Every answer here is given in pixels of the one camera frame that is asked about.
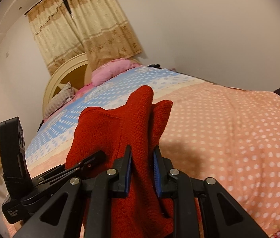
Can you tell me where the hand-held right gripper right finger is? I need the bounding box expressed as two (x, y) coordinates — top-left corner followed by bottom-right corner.
(153, 145), (269, 238)

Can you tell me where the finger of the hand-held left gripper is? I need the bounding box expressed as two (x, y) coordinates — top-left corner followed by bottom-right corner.
(64, 150), (107, 173)
(31, 164), (81, 194)

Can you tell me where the beige patterned curtain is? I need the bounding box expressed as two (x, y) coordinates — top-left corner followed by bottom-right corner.
(63, 0), (143, 73)
(27, 0), (85, 77)

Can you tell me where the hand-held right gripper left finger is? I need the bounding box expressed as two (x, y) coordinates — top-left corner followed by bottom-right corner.
(12, 145), (132, 238)

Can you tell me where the striped grey pillow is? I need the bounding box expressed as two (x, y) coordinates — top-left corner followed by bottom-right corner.
(43, 82), (75, 119)

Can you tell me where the pink pillow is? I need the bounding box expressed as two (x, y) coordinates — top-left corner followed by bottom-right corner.
(91, 58), (141, 87)

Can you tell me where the cream round headboard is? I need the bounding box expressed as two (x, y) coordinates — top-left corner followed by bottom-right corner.
(42, 53), (94, 116)

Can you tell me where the red knitted sweater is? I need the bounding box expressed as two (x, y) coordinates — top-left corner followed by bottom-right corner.
(65, 85), (175, 238)

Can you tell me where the polka dot blanket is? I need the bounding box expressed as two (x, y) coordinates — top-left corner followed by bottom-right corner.
(0, 66), (280, 238)

